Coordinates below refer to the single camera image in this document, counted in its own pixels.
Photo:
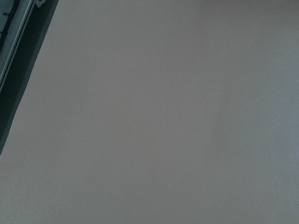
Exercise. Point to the aluminium frame rail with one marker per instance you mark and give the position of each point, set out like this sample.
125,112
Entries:
14,16

